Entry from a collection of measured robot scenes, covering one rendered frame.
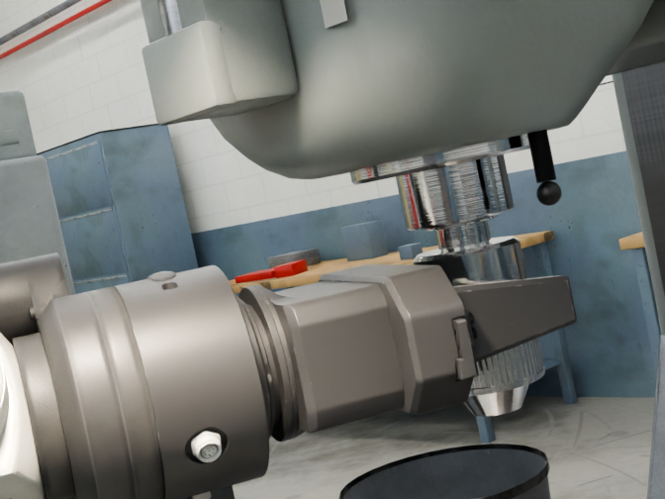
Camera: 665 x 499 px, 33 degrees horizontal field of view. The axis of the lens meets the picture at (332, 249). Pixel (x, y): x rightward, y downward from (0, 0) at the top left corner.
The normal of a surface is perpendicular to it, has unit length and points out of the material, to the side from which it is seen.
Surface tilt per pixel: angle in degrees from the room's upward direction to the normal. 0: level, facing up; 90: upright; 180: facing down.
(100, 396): 81
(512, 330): 90
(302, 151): 129
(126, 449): 107
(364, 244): 90
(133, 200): 90
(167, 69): 90
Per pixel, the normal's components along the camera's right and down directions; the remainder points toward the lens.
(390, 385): 0.29, -0.01
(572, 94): 0.70, 0.49
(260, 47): 0.65, -0.10
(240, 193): -0.74, 0.19
